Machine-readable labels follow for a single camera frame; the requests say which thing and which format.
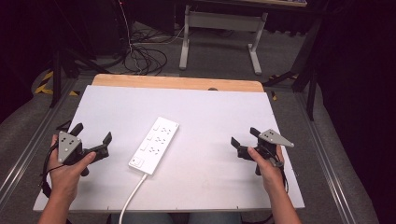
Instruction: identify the white power strip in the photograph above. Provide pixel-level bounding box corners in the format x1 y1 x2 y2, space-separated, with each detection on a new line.
128 116 180 176

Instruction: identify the person's right hand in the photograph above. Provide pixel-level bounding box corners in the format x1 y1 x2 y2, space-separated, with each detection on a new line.
247 145 286 195

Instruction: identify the white board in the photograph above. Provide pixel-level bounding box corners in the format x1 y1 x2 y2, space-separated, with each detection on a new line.
33 84 305 213

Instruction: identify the white power strip cable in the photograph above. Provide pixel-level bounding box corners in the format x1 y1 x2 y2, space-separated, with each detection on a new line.
118 173 149 224

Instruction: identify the black metal stand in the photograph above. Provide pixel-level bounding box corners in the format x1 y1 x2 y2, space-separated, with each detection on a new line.
49 46 110 109
262 17 323 121

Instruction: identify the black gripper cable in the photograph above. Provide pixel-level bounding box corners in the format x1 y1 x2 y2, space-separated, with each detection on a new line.
270 157 290 194
38 145 64 199

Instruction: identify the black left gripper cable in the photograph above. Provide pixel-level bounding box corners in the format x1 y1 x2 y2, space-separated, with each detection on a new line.
38 145 64 199

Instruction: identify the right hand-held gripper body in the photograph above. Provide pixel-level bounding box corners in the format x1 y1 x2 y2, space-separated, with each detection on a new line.
237 128 295 177

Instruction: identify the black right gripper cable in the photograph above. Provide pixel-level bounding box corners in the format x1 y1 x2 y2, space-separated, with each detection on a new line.
270 157 290 194

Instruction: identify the aluminium rail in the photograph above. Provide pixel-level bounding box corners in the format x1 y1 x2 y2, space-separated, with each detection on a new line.
293 92 358 224
0 78 78 203

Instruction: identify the yellow black floor tape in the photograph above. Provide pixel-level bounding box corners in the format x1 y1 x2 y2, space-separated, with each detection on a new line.
33 70 79 97

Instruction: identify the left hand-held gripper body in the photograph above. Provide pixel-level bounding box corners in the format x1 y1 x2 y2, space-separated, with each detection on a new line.
57 130 110 177

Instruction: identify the bundle of black floor cables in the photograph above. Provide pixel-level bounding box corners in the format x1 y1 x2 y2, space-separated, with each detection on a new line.
120 29 170 77

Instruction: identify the white metal desk frame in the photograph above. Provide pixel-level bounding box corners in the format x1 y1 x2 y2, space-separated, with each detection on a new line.
178 4 269 77

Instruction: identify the thin white cable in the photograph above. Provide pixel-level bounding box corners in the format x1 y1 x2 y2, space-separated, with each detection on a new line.
119 0 134 55

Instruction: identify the person's left hand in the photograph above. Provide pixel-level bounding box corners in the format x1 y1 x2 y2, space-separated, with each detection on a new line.
47 134 98 204

